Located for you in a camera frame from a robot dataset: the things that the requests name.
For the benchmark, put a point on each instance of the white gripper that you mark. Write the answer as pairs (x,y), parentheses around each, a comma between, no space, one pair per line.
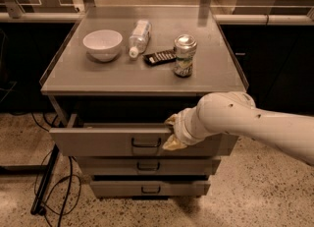
(181,130)

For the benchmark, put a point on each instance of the grey top drawer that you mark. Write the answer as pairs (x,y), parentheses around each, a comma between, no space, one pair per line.
(131,140)

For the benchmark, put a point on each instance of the grey drawer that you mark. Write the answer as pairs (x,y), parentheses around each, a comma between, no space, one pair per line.
(131,140)
(148,166)
(110,189)

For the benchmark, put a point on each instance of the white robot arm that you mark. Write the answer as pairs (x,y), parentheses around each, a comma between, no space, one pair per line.
(235,113)

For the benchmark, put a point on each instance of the grey drawer cabinet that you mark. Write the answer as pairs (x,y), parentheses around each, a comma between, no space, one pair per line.
(83,90)

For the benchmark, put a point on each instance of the grey middle drawer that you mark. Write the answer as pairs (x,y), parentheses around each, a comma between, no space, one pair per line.
(148,166)

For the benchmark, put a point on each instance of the grey bottom drawer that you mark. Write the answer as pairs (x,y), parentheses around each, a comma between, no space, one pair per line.
(110,189)

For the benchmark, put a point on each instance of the black snack bar packet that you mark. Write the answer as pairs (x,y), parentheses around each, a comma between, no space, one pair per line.
(159,58)

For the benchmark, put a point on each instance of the green soda can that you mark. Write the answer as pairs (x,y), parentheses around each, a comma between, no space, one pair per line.
(185,48)

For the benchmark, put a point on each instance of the clear plastic bottle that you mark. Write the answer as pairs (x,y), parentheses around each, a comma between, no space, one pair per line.
(139,38)

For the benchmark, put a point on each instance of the white ceramic bowl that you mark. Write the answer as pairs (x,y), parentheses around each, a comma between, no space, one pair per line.
(103,45)

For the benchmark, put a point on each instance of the white rail ledge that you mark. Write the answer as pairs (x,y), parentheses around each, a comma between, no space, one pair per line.
(267,20)

